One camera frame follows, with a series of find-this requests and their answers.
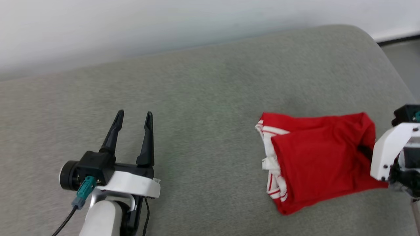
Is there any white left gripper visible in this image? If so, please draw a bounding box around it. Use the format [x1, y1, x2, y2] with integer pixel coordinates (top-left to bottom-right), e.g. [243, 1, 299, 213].
[99, 110, 161, 200]

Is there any red and white garment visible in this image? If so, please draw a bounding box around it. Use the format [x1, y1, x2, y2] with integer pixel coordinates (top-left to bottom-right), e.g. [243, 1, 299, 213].
[255, 112, 390, 216]

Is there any teal left camera cable connector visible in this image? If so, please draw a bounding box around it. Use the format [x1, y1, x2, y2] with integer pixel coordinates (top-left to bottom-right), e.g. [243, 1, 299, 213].
[72, 176, 97, 209]

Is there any grey fabric sofa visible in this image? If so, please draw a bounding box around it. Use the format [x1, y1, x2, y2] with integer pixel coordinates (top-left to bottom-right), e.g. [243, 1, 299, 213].
[0, 24, 420, 236]

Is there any white wall baseboard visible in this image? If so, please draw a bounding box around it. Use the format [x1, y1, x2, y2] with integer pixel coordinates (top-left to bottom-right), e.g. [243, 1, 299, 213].
[369, 28, 420, 42]

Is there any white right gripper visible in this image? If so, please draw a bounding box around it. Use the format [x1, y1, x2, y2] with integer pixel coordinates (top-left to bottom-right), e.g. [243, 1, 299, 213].
[358, 122, 420, 182]

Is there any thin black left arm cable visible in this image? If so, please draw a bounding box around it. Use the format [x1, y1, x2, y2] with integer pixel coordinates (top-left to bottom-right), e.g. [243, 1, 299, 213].
[142, 198, 151, 236]

